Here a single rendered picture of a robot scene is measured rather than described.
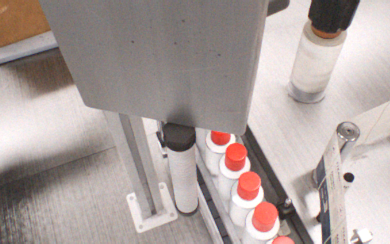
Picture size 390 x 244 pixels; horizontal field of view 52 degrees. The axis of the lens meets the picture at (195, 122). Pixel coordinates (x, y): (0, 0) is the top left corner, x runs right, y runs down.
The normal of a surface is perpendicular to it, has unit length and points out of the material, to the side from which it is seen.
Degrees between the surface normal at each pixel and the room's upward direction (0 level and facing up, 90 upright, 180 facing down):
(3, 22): 90
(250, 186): 2
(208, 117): 90
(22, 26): 90
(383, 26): 0
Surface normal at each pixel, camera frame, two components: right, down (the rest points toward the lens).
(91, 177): -0.03, -0.55
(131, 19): -0.23, 0.82
